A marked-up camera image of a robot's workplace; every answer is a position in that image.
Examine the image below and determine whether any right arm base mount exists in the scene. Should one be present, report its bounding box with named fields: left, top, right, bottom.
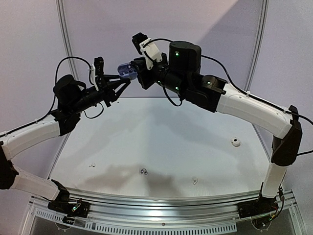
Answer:
left=237, top=196, right=278, bottom=218

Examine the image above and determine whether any white earbud charging case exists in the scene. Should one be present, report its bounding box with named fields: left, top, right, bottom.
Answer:
left=230, top=137, right=241, bottom=147

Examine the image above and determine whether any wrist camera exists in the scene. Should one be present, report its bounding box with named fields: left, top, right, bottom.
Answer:
left=89, top=56, right=104, bottom=91
left=132, top=32, right=163, bottom=70

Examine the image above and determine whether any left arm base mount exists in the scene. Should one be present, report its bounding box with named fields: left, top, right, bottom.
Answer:
left=47, top=194, right=91, bottom=218

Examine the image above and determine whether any silver ear-hook earbud pair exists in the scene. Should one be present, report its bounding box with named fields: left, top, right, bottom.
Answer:
left=140, top=168, right=148, bottom=175

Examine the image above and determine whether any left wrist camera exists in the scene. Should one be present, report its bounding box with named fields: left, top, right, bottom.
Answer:
left=89, top=56, right=104, bottom=91

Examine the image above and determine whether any front aluminium rail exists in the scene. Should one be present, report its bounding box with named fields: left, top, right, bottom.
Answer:
left=28, top=188, right=296, bottom=222

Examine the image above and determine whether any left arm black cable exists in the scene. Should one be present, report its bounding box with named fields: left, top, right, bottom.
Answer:
left=41, top=56, right=105, bottom=123

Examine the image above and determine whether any aluminium frame post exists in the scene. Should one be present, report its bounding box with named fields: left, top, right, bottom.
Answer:
left=244, top=0, right=269, bottom=91
left=55, top=0, right=86, bottom=81

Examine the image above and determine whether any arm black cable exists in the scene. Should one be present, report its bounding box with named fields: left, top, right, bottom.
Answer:
left=146, top=37, right=313, bottom=156
left=41, top=56, right=105, bottom=123

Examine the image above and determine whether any right aluminium frame post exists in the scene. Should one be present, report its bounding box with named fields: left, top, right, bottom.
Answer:
left=244, top=0, right=269, bottom=91

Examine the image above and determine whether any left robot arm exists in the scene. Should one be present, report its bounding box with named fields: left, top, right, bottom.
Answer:
left=0, top=74, right=131, bottom=212

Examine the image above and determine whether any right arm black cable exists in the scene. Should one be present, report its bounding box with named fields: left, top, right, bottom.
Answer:
left=146, top=37, right=313, bottom=156

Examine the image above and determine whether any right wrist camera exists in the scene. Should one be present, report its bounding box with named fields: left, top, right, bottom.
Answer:
left=132, top=32, right=163, bottom=70

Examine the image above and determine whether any perforated cable tray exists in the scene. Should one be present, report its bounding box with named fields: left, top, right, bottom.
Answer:
left=30, top=209, right=237, bottom=235

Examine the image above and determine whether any left aluminium frame post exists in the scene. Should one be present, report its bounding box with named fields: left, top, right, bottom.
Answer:
left=55, top=0, right=86, bottom=81

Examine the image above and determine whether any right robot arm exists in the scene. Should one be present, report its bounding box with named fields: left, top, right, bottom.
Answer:
left=132, top=38, right=303, bottom=213

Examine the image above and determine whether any white earbud right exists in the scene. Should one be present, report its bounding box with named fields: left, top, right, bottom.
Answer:
left=193, top=177, right=198, bottom=185

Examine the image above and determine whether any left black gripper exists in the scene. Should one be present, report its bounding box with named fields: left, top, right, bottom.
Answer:
left=69, top=74, right=130, bottom=114

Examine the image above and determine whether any blue-grey earbud charging case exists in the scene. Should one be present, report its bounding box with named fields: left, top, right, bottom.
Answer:
left=117, top=62, right=137, bottom=80

